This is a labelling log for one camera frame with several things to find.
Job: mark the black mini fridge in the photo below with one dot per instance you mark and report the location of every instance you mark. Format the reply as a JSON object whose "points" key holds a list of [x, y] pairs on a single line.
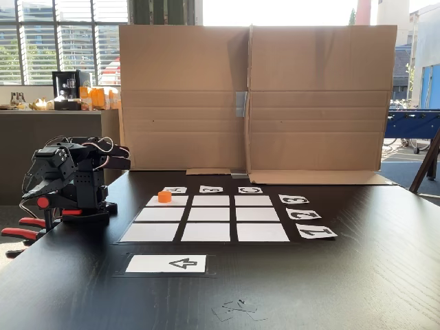
{"points": [[68, 87]]}

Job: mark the paper label number 1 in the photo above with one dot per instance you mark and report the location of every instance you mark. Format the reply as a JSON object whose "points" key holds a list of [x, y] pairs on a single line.
{"points": [[316, 232]]}

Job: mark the paper label letter B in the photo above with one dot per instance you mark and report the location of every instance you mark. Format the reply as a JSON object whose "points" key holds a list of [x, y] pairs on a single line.
{"points": [[211, 189]]}

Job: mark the yellow bananas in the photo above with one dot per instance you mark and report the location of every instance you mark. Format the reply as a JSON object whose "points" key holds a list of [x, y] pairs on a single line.
{"points": [[40, 104]]}

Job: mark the brown cardboard box panel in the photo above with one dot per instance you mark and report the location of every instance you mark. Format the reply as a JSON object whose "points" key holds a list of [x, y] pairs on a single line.
{"points": [[182, 103], [319, 103]]}

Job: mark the paper label letter A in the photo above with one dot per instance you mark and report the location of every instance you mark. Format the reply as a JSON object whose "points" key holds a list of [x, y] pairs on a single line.
{"points": [[178, 189]]}

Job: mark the dark wooden easel leg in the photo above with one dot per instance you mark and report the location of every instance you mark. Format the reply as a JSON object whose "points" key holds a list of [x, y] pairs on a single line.
{"points": [[424, 165]]}

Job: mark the red black bar clamp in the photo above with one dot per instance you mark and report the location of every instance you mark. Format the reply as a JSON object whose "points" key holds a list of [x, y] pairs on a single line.
{"points": [[20, 234], [43, 202]]}

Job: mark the orange juice carton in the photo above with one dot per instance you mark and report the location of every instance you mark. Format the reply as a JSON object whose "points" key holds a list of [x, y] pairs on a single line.
{"points": [[85, 98], [111, 99], [98, 97]]}

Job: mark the glass bottles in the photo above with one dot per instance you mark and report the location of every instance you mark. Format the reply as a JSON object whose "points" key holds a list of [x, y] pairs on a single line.
{"points": [[18, 99]]}

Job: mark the paper label letter C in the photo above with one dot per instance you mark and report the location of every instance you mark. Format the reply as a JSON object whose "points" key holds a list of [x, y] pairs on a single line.
{"points": [[250, 190]]}

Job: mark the white nine-square grid sheet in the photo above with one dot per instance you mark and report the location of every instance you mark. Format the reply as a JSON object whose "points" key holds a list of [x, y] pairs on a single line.
{"points": [[208, 214]]}

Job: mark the grey duct tape strip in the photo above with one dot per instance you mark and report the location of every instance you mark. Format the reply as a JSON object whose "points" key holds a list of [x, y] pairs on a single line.
{"points": [[239, 174], [241, 104]]}

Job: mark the blue foosball table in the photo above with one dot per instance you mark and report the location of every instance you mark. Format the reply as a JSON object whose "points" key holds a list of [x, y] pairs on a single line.
{"points": [[412, 123]]}

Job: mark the paper label number 3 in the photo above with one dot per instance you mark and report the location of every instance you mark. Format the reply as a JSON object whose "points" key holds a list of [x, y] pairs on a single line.
{"points": [[294, 199]]}

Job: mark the white arrow paper sheet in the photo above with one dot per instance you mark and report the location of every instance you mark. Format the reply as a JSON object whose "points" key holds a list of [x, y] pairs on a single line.
{"points": [[165, 264]]}

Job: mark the paper label number 2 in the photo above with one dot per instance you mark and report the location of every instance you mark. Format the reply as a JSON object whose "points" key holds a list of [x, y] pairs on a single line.
{"points": [[303, 214]]}

